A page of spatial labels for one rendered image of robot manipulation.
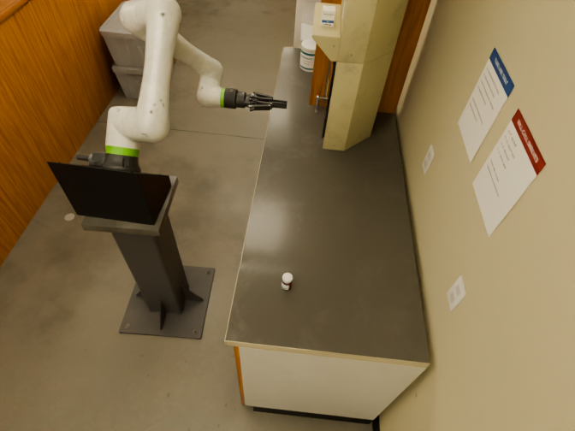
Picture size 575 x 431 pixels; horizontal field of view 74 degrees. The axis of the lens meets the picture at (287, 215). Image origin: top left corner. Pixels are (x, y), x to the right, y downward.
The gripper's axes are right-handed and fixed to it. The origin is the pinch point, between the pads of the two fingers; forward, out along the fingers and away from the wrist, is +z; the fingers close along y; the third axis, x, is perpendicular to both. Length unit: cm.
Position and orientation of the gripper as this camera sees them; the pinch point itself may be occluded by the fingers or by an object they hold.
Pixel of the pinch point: (279, 103)
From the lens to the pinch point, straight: 191.7
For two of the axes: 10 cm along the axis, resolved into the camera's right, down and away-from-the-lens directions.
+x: -0.6, 6.1, 7.9
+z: 9.9, 1.1, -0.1
